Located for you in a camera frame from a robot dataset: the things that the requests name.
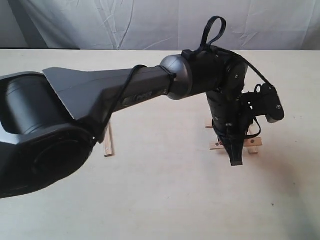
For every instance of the pale wood strip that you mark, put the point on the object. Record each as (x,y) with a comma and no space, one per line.
(208,123)

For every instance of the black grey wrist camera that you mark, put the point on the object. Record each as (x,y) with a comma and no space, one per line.
(268,104)

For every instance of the wood strip post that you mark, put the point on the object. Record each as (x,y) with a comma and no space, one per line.
(252,150)

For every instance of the wood strip with grain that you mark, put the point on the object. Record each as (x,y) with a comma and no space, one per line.
(108,142)

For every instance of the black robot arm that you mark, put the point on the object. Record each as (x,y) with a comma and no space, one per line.
(50,121)

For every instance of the white backdrop curtain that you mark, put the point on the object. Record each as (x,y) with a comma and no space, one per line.
(158,24)

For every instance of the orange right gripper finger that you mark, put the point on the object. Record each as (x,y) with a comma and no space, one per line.
(234,149)

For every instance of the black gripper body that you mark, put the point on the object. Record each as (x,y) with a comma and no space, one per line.
(230,118)

